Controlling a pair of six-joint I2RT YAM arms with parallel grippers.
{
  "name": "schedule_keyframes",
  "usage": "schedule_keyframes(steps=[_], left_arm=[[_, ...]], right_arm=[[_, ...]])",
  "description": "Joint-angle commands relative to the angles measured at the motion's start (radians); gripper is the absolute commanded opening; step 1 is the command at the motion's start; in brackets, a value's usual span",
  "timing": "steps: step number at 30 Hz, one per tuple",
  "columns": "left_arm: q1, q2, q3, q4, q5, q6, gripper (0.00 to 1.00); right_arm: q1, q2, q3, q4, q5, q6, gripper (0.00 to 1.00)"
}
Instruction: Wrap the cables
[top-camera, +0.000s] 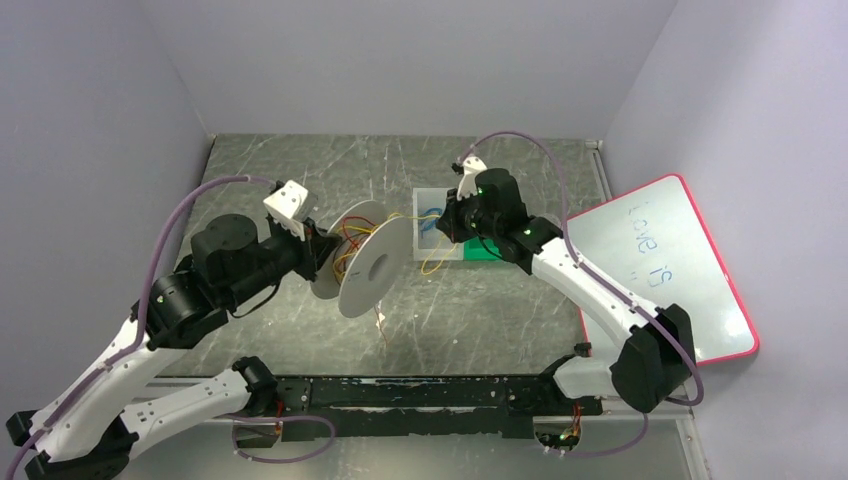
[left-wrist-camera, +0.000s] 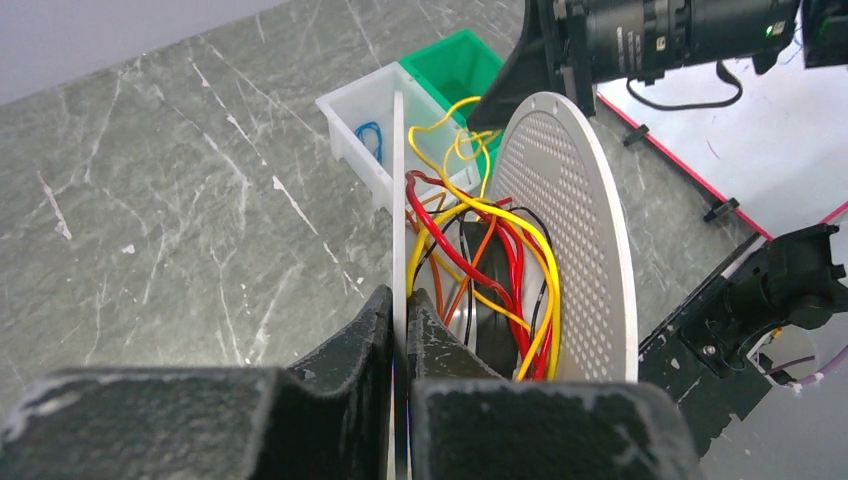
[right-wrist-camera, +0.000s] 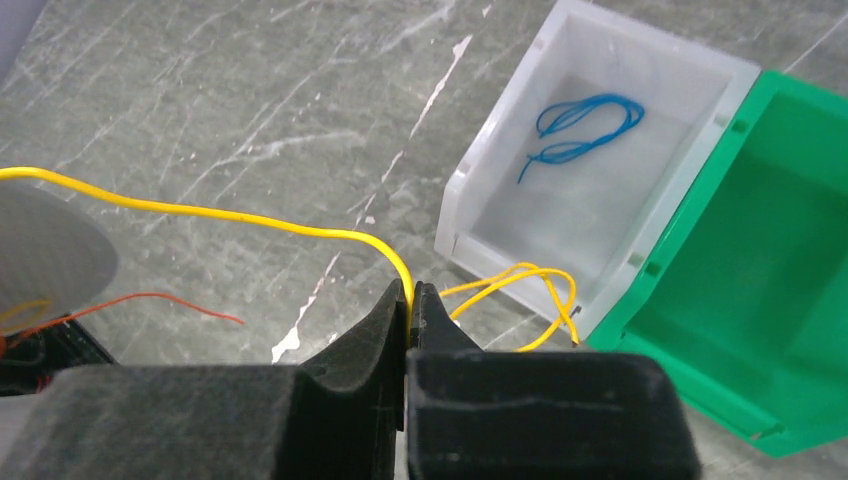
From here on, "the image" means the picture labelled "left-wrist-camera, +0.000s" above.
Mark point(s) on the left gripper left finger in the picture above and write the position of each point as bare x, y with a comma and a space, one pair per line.
323, 417

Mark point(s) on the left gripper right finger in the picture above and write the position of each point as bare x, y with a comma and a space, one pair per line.
466, 422

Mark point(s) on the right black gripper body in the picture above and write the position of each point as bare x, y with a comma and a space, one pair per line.
564, 27

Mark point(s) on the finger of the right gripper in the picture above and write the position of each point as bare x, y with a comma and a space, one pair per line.
531, 67

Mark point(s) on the white cable spool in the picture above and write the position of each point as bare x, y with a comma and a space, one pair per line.
539, 262

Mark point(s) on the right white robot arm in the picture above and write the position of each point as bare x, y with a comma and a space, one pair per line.
642, 40

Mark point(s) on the green plastic bin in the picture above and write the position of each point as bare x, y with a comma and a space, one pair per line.
457, 67

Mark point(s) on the clear white plastic bin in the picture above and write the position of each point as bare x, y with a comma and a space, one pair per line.
368, 117

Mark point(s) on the pink framed whiteboard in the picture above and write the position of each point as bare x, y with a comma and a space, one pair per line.
780, 151

